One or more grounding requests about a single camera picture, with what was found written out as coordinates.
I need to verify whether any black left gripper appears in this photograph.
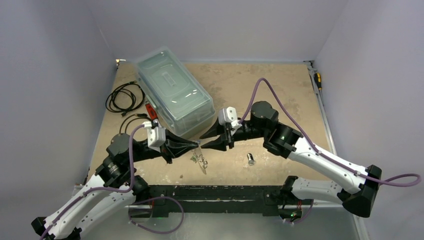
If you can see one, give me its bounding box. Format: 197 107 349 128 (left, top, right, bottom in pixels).
127 128 198 163

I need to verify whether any metal key organizer plate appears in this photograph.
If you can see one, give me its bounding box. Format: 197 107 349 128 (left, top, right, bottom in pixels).
190 147 208 175

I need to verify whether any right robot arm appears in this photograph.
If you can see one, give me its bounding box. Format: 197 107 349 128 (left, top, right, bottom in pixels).
201 101 382 218

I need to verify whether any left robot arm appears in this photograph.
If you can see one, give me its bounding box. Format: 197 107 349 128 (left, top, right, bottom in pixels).
31 123 199 240

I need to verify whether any small silver cylinder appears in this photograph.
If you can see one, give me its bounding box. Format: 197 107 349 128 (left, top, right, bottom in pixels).
247 153 256 166

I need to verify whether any clear plastic storage box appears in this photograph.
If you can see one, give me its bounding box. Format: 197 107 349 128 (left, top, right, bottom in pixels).
130 46 216 139

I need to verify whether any yellow black screwdriver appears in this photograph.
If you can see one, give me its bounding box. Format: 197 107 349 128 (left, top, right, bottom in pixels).
313 72 322 91

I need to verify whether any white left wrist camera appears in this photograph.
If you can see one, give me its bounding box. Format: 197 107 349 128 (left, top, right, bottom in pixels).
142 120 166 152

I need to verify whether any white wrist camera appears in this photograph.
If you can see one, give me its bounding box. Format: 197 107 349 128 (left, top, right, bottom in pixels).
142 120 166 152
218 106 242 130

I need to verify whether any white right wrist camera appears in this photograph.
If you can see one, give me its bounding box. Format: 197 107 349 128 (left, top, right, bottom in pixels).
218 106 242 130

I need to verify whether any red handled adjustable wrench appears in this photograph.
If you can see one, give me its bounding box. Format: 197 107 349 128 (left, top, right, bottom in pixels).
145 103 160 129

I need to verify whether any black usb cable loop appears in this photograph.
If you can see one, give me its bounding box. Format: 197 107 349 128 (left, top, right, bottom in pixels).
119 113 151 137

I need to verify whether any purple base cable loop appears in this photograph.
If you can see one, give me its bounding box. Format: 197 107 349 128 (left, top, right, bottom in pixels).
127 197 185 235

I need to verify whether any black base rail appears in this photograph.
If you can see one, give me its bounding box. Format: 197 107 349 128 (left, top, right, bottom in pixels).
136 185 312 218

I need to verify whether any coiled black cable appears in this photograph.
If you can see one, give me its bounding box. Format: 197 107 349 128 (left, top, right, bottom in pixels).
105 80 146 114

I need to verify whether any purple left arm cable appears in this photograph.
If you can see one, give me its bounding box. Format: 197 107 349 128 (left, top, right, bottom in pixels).
39 124 148 240

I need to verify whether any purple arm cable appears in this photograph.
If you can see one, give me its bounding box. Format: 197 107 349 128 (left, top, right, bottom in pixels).
39 124 148 240
239 78 422 187

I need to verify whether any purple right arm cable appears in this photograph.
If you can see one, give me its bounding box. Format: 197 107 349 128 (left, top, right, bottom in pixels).
239 78 422 187

